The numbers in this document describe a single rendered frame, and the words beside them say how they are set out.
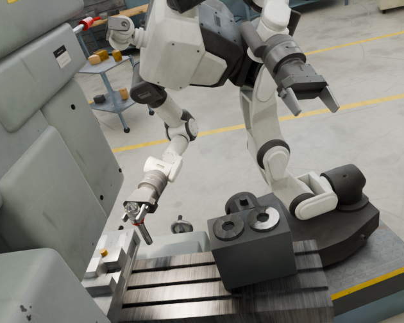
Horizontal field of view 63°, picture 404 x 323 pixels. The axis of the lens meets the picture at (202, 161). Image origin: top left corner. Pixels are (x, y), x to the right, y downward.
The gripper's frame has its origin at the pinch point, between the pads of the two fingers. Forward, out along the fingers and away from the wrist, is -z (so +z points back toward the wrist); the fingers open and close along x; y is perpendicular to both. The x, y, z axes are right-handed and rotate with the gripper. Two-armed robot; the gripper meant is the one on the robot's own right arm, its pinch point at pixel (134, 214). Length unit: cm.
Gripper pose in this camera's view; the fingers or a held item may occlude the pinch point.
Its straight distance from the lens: 111.2
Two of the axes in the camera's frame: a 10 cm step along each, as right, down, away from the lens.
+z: 3.0, -6.1, 7.4
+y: 2.5, 7.9, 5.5
